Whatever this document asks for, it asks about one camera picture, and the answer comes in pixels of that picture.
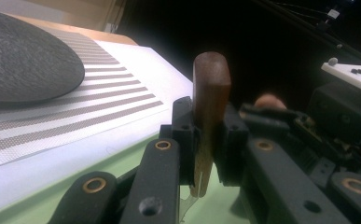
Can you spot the striped woven placemat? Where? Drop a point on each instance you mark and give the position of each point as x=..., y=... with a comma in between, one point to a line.
x=75, y=124

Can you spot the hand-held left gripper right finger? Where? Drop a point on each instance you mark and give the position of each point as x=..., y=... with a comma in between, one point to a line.
x=232, y=149

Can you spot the black metal stand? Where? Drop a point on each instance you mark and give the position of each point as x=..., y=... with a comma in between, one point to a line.
x=324, y=26

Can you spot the black textured plate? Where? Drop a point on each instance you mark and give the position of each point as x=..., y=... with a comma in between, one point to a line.
x=22, y=62

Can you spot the wooden table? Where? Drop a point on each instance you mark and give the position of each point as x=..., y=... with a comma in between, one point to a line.
x=106, y=35

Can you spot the light wooden cabinet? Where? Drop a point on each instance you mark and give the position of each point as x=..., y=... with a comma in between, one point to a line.
x=75, y=12

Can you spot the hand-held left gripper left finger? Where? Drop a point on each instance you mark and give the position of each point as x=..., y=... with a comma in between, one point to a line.
x=186, y=149

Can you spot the green plastic tray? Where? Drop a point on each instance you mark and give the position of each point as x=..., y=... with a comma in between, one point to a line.
x=29, y=211

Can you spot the white table cover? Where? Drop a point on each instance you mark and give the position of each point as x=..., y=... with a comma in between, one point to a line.
x=156, y=71

